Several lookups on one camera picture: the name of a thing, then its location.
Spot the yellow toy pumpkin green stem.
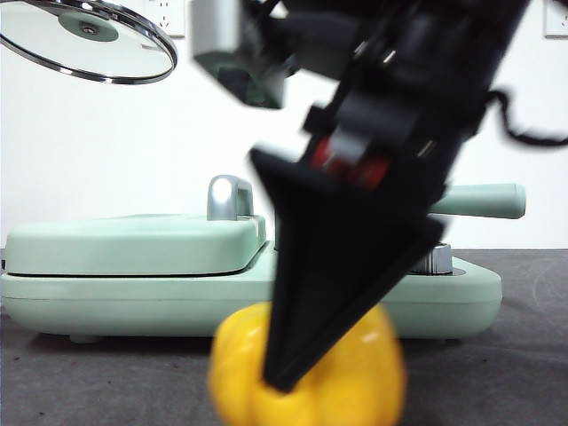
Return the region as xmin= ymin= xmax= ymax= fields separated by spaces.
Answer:
xmin=207 ymin=301 xmax=408 ymax=426

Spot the glass lid with green knob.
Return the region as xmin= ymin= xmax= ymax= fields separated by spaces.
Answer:
xmin=0 ymin=0 xmax=178 ymax=85

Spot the silver control knob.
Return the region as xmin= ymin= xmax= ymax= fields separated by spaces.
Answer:
xmin=410 ymin=242 xmax=453 ymax=275

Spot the mint green cooker base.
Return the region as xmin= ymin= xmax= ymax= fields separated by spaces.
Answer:
xmin=0 ymin=241 xmax=503 ymax=345

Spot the mint green pot with handle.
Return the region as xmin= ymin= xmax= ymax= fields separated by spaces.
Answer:
xmin=430 ymin=183 xmax=527 ymax=221

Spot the silver grill cover handle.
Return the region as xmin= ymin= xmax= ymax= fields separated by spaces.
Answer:
xmin=206 ymin=175 xmax=256 ymax=222

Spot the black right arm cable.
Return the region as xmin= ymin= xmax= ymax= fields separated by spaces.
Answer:
xmin=485 ymin=88 xmax=568 ymax=147

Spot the white wall socket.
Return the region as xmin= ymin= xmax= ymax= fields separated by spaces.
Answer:
xmin=148 ymin=0 xmax=186 ymax=38
xmin=543 ymin=0 xmax=568 ymax=39

